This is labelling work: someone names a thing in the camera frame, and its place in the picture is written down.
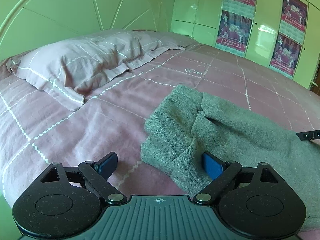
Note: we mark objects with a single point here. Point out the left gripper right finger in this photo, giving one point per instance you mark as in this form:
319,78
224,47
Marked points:
223,175

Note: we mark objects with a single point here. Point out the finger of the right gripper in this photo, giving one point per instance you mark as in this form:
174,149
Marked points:
309,135

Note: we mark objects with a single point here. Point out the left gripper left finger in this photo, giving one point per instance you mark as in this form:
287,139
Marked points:
96,175

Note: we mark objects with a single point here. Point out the grey fleece pants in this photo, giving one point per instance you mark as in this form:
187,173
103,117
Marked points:
188,123

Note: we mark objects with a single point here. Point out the brown wooden door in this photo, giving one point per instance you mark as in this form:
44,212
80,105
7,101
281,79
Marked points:
315,83

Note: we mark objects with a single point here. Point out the pink checked bed sheet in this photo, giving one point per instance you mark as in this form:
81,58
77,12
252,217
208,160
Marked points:
36,130

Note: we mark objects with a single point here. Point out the lower right red poster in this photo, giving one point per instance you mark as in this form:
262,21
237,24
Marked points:
285,56

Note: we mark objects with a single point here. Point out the pink pillow near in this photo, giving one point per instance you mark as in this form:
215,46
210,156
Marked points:
70,69

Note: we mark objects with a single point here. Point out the upper right red poster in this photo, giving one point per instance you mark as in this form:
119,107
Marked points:
294,12

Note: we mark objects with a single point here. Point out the cream built-in wardrobe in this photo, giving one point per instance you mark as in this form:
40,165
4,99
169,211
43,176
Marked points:
200,19

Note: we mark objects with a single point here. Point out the lower left red poster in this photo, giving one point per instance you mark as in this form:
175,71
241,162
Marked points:
233,33

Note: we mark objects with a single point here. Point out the cream wooden headboard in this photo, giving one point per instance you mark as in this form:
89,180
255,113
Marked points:
30,24

